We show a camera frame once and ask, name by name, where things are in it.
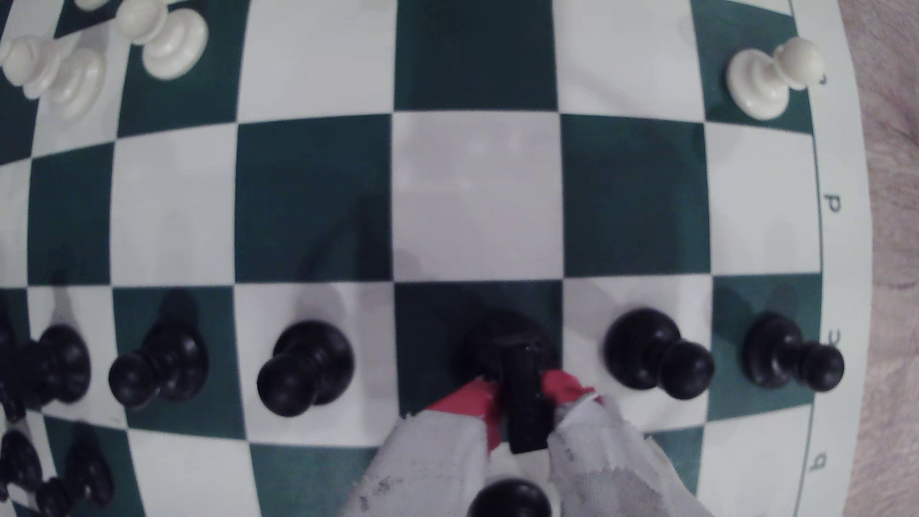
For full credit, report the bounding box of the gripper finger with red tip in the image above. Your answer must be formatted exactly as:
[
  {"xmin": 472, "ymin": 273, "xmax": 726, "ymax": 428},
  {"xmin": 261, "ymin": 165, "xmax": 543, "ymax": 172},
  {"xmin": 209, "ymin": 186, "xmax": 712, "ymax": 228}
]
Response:
[
  {"xmin": 337, "ymin": 379, "xmax": 504, "ymax": 517},
  {"xmin": 542, "ymin": 371, "xmax": 701, "ymax": 517}
]

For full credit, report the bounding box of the black rook chess piece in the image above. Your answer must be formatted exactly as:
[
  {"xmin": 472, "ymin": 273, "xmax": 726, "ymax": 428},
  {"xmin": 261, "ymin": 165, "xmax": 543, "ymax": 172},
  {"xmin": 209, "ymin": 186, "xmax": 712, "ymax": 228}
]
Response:
[{"xmin": 459, "ymin": 309, "xmax": 564, "ymax": 457}]

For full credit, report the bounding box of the black pawn chess piece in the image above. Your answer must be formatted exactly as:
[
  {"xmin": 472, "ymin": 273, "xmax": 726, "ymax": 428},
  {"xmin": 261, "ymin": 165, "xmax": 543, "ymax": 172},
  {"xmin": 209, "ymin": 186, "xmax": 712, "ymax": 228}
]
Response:
[
  {"xmin": 108, "ymin": 323, "xmax": 211, "ymax": 412},
  {"xmin": 34, "ymin": 441, "xmax": 116, "ymax": 517},
  {"xmin": 467, "ymin": 477, "xmax": 554, "ymax": 517},
  {"xmin": 603, "ymin": 307, "xmax": 717, "ymax": 402},
  {"xmin": 0, "ymin": 316, "xmax": 28, "ymax": 425},
  {"xmin": 741, "ymin": 310, "xmax": 846, "ymax": 393},
  {"xmin": 256, "ymin": 319, "xmax": 356, "ymax": 419}
]

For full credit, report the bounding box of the green white chess mat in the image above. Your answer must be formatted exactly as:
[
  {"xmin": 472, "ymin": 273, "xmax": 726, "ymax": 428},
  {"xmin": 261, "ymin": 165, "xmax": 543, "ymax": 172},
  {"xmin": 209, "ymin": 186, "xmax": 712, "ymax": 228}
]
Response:
[{"xmin": 0, "ymin": 0, "xmax": 873, "ymax": 517}]

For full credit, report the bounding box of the black knight chess piece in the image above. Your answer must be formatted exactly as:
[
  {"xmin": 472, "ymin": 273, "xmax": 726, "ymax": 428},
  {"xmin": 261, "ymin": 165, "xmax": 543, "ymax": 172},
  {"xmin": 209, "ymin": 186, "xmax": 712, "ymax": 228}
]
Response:
[{"xmin": 22, "ymin": 323, "xmax": 93, "ymax": 406}]

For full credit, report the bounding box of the white pawn chess piece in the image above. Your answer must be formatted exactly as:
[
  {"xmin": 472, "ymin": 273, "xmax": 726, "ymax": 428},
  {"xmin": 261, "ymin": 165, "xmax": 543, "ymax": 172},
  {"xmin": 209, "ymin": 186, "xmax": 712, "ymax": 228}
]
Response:
[
  {"xmin": 725, "ymin": 36, "xmax": 827, "ymax": 122},
  {"xmin": 0, "ymin": 34, "xmax": 109, "ymax": 123},
  {"xmin": 113, "ymin": 0, "xmax": 211, "ymax": 81}
]

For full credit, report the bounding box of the black pawn b7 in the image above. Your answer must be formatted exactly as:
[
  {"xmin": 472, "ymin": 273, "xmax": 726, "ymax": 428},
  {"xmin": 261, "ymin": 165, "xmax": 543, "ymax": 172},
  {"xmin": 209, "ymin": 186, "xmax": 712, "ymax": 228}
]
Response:
[{"xmin": 0, "ymin": 429, "xmax": 44, "ymax": 504}]

